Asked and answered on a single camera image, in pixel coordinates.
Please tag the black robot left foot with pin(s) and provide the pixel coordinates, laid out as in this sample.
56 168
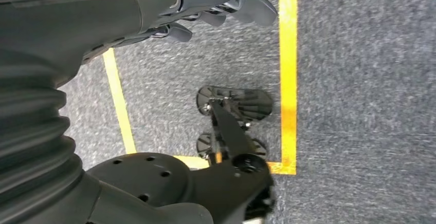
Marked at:
252 103

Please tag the black robot foot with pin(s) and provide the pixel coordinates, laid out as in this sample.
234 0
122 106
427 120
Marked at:
203 144
252 103

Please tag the black robot right foot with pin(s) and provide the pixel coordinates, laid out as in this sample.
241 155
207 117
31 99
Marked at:
203 144

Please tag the yellow floor tape square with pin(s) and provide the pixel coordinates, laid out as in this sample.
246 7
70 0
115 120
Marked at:
289 62

